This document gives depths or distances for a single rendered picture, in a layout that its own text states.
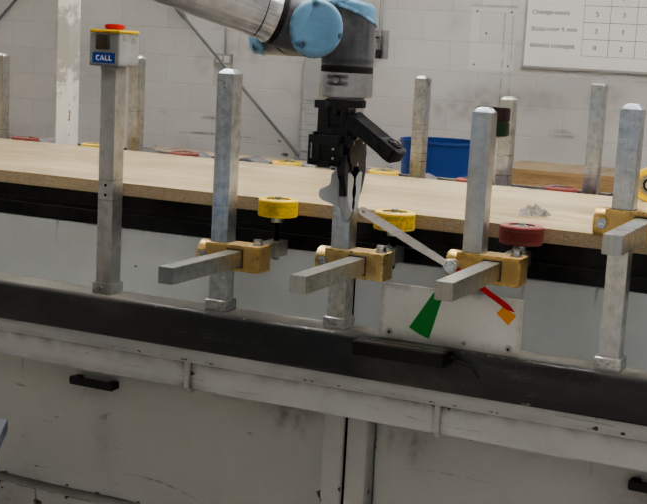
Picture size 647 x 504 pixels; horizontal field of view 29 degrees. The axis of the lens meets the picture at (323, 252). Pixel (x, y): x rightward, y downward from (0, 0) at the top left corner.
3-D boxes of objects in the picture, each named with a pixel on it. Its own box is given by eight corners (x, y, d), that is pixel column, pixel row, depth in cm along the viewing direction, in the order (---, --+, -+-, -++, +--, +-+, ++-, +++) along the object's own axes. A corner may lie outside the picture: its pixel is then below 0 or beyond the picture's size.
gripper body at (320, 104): (324, 165, 224) (328, 97, 222) (369, 169, 220) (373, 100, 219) (306, 168, 217) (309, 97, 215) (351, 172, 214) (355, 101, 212)
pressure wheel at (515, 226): (532, 290, 226) (537, 227, 224) (489, 284, 229) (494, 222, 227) (544, 284, 233) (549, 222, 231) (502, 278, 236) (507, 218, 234)
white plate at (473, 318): (518, 358, 214) (523, 300, 213) (378, 336, 225) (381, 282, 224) (519, 357, 215) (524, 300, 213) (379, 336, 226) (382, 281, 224)
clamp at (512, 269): (518, 288, 213) (520, 259, 212) (443, 278, 219) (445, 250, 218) (527, 283, 218) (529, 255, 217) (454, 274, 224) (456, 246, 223)
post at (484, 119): (471, 383, 220) (492, 108, 212) (452, 380, 221) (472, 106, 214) (477, 379, 223) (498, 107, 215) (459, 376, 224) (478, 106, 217)
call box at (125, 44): (118, 70, 241) (119, 29, 239) (88, 68, 244) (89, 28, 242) (138, 71, 247) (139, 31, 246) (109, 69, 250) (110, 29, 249)
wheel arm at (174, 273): (173, 290, 214) (174, 265, 213) (156, 287, 215) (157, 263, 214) (287, 258, 253) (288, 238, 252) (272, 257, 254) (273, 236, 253)
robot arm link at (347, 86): (381, 74, 218) (359, 73, 209) (379, 102, 219) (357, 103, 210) (334, 71, 222) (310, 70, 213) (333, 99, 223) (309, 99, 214)
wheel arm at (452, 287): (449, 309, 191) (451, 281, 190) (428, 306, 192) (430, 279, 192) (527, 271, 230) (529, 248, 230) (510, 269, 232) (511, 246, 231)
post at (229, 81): (223, 323, 239) (234, 69, 232) (207, 320, 241) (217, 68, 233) (232, 319, 243) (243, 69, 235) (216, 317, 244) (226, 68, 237)
